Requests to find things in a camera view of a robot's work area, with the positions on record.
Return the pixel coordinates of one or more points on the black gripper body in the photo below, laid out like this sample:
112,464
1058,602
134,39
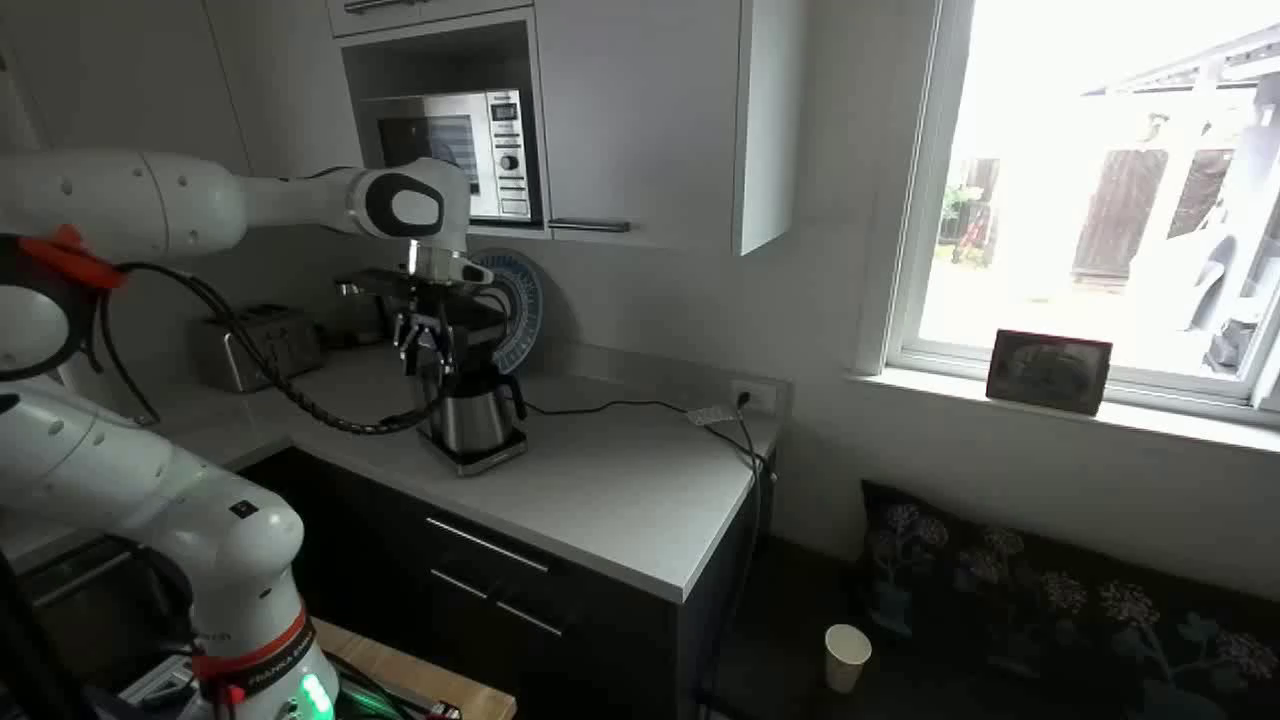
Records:
428,310

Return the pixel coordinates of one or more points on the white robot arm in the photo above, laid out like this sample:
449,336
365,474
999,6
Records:
74,230

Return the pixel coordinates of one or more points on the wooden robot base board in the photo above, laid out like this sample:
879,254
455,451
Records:
413,677

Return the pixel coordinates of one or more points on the steel coffee machine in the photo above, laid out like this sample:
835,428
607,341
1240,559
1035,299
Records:
475,407

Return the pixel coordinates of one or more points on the blue round decorative plate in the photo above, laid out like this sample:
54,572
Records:
522,291

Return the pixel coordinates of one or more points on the silver toaster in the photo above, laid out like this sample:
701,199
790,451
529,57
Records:
278,335

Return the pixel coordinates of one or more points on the silver microwave oven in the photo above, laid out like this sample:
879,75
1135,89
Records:
483,134

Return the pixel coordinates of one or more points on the white upper cabinet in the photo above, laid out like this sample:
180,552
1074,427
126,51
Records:
649,123

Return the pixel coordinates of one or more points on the dark lower drawer cabinet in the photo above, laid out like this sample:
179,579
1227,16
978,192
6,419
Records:
563,637

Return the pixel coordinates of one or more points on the white paper cup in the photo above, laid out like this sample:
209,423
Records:
847,658

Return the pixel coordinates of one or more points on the dark floral cushion bench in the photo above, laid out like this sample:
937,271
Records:
1111,637

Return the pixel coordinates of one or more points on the white wall socket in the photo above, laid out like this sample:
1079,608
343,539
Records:
754,393

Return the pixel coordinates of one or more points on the dark picture frame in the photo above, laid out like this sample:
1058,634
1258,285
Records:
1049,371

